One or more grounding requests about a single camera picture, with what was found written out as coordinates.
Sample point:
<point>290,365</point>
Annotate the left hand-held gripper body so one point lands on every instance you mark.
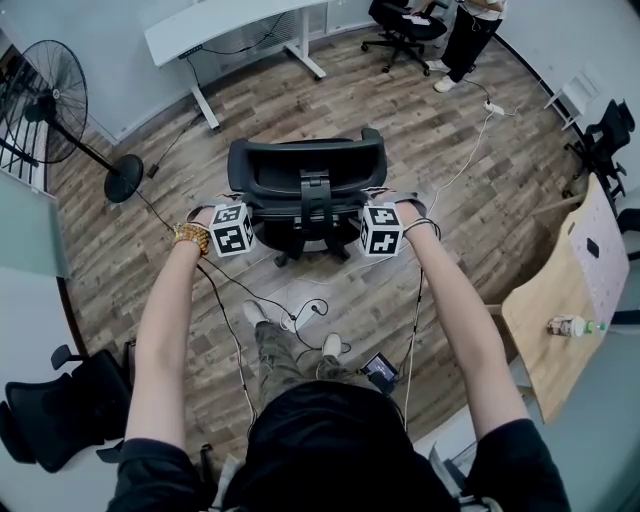
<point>232,235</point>

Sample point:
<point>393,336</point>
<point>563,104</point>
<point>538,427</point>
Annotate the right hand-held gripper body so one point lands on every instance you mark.
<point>381,235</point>

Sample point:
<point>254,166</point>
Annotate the black mesh office chair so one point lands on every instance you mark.
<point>280,150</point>

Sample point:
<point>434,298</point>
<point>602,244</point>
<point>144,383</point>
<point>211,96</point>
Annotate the person's left forearm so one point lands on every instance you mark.
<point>165,340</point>

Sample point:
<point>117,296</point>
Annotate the person's right forearm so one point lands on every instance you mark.
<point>465,340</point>

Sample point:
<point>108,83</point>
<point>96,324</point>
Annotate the white desk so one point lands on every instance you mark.
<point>210,32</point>

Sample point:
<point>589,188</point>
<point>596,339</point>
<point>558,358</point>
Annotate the person's left hand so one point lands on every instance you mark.
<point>205,220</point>

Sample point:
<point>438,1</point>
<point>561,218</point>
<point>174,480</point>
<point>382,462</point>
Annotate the person's right hand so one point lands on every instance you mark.
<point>411,216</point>

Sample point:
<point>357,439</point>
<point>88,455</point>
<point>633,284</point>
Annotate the thin black wrist band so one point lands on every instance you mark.
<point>422,221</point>

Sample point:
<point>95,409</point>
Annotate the person's left white shoe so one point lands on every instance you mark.
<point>256,312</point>

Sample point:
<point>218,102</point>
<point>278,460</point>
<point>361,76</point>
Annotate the person's white shoe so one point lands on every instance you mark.
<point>256,312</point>
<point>332,344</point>

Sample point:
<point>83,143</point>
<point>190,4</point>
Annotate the white power strip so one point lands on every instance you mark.
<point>493,107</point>
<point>289,320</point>

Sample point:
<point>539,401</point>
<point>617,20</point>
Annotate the black power adapter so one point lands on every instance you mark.
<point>152,170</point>

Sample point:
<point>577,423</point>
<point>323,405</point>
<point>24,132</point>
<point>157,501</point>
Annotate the person's right white shoe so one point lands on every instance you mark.
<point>332,344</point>

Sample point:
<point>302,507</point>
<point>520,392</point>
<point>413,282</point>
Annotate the person's camouflage trousers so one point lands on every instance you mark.
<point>275,360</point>

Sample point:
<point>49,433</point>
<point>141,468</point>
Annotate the black device with screen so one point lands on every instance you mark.
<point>380,372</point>

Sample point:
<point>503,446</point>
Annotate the light wooden table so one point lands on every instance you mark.
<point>545,310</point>

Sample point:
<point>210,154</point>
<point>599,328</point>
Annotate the drink bottle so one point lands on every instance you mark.
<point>570,326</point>

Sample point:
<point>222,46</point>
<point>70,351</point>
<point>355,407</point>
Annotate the small black object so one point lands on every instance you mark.
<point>593,248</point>

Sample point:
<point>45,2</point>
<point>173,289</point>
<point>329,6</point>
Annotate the person's black shirt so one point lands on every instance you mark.
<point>325,450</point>

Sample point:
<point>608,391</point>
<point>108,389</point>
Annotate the black pedestal fan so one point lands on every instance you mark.
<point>124,177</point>

